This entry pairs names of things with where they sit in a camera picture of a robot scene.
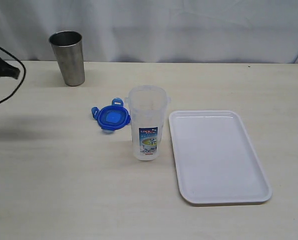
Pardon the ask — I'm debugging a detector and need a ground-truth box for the clear plastic tall container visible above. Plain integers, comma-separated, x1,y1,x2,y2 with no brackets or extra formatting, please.
125,85,170,161

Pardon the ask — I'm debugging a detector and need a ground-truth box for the blue plastic lid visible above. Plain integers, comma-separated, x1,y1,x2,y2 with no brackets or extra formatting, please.
91,97,131,134

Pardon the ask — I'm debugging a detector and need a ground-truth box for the stainless steel tumbler cup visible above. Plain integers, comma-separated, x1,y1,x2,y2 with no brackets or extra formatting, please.
49,30,85,87

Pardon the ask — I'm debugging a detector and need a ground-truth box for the white rectangular plastic tray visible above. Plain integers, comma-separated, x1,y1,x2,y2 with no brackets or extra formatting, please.
169,110,273,206

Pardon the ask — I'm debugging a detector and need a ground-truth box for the white fabric backdrop curtain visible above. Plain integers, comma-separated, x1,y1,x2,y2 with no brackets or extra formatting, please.
0,0,298,64

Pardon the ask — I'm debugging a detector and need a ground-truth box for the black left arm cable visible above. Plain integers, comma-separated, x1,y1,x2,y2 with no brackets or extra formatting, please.
0,39,26,109

